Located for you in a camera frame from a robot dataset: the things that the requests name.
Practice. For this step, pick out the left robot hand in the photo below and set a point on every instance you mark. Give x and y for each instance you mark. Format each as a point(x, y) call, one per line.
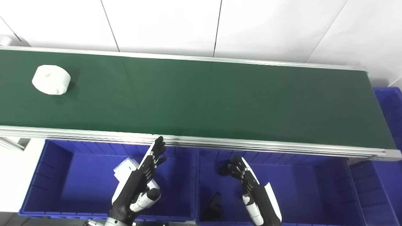
point(135, 185)

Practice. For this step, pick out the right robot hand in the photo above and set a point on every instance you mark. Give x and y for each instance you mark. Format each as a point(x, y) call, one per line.
point(259, 201)

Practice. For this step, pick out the white cylindrical plastic part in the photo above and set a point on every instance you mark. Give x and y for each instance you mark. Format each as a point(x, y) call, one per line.
point(50, 80)

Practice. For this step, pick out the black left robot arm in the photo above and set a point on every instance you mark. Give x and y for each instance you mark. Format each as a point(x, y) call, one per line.
point(113, 223)

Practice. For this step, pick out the white block part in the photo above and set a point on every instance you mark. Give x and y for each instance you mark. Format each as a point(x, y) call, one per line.
point(124, 171)

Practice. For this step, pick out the blue plastic bin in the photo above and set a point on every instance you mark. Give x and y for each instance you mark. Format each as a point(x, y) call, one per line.
point(301, 188)
point(78, 182)
point(386, 175)

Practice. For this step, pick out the black angular part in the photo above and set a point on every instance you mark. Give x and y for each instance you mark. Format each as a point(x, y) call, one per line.
point(213, 210)

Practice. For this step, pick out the green conveyor belt aluminium frame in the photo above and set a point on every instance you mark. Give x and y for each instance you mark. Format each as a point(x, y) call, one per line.
point(201, 94)

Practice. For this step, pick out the aluminium conveyor support bracket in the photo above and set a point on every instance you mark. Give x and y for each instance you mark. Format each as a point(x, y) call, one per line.
point(12, 143)

